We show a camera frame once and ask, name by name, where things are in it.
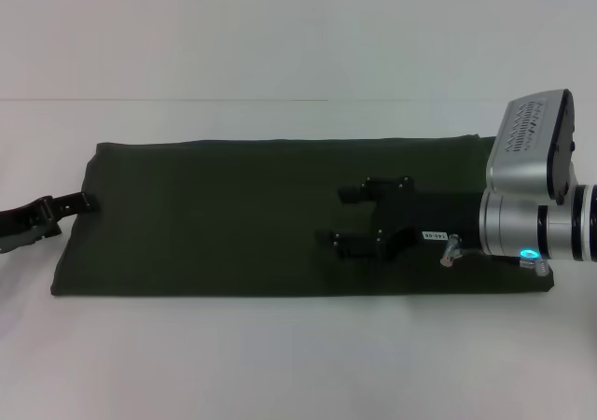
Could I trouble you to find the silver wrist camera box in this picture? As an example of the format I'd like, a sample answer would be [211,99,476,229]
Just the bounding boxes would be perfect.
[485,88,580,205]

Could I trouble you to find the dark green t-shirt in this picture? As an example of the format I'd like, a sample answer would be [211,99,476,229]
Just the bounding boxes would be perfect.
[49,134,556,298]

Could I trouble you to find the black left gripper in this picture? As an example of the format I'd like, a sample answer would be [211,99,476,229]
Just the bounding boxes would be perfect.
[0,190,100,256]

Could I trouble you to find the black right cable metal plug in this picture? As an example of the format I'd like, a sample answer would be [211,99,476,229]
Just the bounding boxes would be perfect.
[439,232,552,277]

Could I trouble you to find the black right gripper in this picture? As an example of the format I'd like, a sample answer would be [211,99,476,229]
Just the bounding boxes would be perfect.
[317,175,484,260]

